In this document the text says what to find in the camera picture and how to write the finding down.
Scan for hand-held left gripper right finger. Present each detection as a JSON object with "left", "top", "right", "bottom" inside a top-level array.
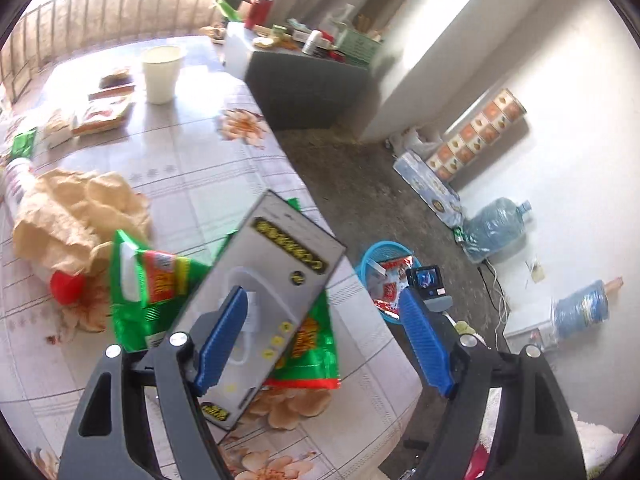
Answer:
[{"left": 398, "top": 290, "right": 588, "bottom": 480}]

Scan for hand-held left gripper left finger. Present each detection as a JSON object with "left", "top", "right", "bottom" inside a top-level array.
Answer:
[{"left": 57, "top": 286, "right": 249, "bottom": 480}]

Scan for blue plastic basket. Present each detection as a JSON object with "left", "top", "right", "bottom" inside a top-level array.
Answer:
[{"left": 361, "top": 241, "right": 426, "bottom": 326}]

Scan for green snack bag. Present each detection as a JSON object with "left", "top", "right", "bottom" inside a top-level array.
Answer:
[{"left": 110, "top": 197, "right": 341, "bottom": 391}]

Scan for white box with black print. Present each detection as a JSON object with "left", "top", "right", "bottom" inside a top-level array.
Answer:
[{"left": 150, "top": 190, "right": 348, "bottom": 433}]

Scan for brown paper bag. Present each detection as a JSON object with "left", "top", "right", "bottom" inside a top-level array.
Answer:
[{"left": 12, "top": 169, "right": 153, "bottom": 281}]

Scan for white bottle with red print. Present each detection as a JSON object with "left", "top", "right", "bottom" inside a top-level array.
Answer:
[{"left": 0, "top": 156, "right": 86, "bottom": 306}]

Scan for blue water jug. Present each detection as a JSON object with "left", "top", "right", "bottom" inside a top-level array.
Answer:
[
  {"left": 462, "top": 197, "right": 533, "bottom": 263},
  {"left": 552, "top": 276, "right": 625, "bottom": 338}
]

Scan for toilet paper pack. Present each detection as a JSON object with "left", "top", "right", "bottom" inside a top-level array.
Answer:
[{"left": 392, "top": 152, "right": 463, "bottom": 228}]

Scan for white plastic bag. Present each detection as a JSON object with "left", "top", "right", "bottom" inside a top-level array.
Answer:
[
  {"left": 390, "top": 127, "right": 443, "bottom": 158},
  {"left": 332, "top": 4, "right": 356, "bottom": 31}
]

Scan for fruit-patterned roll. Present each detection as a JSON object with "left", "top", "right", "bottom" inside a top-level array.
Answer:
[{"left": 425, "top": 89, "right": 527, "bottom": 183}]

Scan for floral tablecloth table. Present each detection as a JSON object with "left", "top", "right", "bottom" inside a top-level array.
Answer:
[{"left": 0, "top": 35, "right": 423, "bottom": 480}]

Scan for grey cabinet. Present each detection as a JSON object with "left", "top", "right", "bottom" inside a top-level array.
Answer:
[{"left": 244, "top": 45, "right": 373, "bottom": 131}]

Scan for green plastic basket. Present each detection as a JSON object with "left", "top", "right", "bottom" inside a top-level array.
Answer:
[{"left": 336, "top": 25, "right": 383, "bottom": 66}]

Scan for brown white snack box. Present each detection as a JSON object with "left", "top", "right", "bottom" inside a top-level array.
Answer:
[{"left": 70, "top": 97, "right": 136, "bottom": 137}]

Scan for wooden utensils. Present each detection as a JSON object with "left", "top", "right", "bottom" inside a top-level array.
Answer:
[{"left": 352, "top": 12, "right": 383, "bottom": 41}]

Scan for small white packet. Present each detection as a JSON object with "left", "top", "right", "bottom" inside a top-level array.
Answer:
[{"left": 44, "top": 110, "right": 76, "bottom": 150}]

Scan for white paper cup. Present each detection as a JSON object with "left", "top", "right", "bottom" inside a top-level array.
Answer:
[{"left": 141, "top": 45, "right": 183, "bottom": 106}]

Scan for bright green small packet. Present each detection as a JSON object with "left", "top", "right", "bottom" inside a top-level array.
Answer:
[{"left": 10, "top": 127, "right": 38, "bottom": 161}]

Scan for dark brown snack packet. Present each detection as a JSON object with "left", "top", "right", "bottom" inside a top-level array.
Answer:
[{"left": 99, "top": 69, "right": 137, "bottom": 90}]

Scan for white plastic container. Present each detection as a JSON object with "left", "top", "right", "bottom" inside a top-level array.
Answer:
[{"left": 222, "top": 22, "right": 258, "bottom": 81}]

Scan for red thermos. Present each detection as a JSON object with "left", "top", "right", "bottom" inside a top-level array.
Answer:
[{"left": 245, "top": 0, "right": 275, "bottom": 31}]

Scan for green plastic tool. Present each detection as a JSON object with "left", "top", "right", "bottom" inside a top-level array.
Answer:
[{"left": 212, "top": 0, "right": 243, "bottom": 21}]

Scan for metal railing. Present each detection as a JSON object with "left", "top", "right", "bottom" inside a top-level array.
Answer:
[{"left": 0, "top": 0, "right": 236, "bottom": 106}]

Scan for white cable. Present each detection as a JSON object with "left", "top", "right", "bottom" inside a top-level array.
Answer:
[{"left": 477, "top": 260, "right": 516, "bottom": 341}]

